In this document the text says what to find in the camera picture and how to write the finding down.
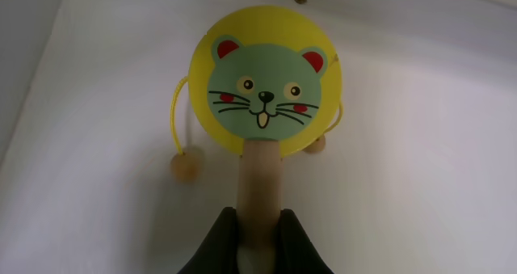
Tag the yellow rattle drum toy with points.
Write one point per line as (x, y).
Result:
(264, 88)

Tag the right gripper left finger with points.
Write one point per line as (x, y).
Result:
(220, 249)

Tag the white shelf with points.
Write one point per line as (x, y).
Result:
(424, 144)

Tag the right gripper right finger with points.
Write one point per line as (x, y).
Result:
(295, 249)

